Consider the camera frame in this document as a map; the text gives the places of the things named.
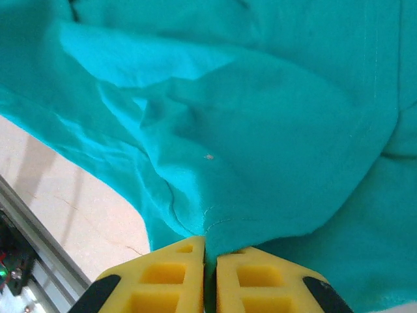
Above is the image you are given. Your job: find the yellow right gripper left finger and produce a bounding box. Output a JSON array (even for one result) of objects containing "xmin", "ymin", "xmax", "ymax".
[{"xmin": 70, "ymin": 236, "xmax": 207, "ymax": 313}]

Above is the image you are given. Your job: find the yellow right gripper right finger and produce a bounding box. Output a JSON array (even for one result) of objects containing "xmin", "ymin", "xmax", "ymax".
[{"xmin": 208, "ymin": 246, "xmax": 354, "ymax": 313}]

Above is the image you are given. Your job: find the teal t-shirt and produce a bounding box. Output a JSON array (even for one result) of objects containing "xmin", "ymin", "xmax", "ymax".
[{"xmin": 0, "ymin": 0, "xmax": 417, "ymax": 313}]

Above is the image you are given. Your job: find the long aluminium base rail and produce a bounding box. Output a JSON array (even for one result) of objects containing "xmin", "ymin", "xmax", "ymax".
[{"xmin": 0, "ymin": 175, "xmax": 92, "ymax": 313}]

